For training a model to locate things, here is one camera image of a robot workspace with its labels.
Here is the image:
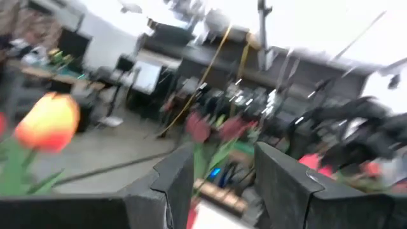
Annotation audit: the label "small black monitor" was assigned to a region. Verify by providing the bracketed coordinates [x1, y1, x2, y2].
[116, 55, 134, 73]

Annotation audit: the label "yellow hanging cable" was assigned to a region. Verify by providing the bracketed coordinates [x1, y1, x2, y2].
[157, 24, 233, 139]

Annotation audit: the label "wooden workbench gray legs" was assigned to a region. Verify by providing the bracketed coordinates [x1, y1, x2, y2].
[20, 65, 106, 93]

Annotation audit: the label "whiteboard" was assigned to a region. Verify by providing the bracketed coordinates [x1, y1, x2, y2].
[132, 60, 163, 95]

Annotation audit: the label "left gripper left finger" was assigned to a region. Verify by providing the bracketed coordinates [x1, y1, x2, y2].
[0, 142, 195, 229]

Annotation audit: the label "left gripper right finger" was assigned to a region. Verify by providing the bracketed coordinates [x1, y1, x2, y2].
[253, 141, 407, 229]

